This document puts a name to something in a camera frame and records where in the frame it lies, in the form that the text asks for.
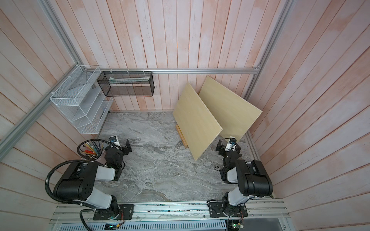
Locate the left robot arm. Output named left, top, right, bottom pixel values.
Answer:
left=48, top=136, right=132, bottom=219

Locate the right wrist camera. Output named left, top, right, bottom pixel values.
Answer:
left=225, top=137, right=237, bottom=151

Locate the aluminium frame horizontal bar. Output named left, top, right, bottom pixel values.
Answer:
left=100, top=67, right=259, bottom=75

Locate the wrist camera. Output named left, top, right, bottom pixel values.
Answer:
left=109, top=135, right=120, bottom=148
left=225, top=137, right=237, bottom=151

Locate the cup of coloured pencils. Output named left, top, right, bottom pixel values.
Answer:
left=77, top=139, right=107, bottom=162

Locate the wooden easel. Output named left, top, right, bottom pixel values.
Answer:
left=175, top=124, right=188, bottom=148

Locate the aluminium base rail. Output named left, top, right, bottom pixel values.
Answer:
left=49, top=198, right=290, bottom=225

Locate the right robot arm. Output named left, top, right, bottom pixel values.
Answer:
left=215, top=137, right=273, bottom=216

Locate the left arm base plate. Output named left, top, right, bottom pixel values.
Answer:
left=93, top=204, right=135, bottom=220

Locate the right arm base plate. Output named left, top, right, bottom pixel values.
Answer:
left=206, top=200, right=248, bottom=218

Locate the white wire mesh shelf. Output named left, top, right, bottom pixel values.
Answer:
left=50, top=65, right=113, bottom=134

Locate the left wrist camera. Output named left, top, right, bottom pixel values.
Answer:
left=109, top=135, right=120, bottom=148

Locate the plywood board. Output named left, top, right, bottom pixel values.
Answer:
left=173, top=83, right=223, bottom=161
left=198, top=77, right=262, bottom=141

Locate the black mesh basket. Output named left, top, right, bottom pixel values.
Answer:
left=97, top=70, right=155, bottom=97

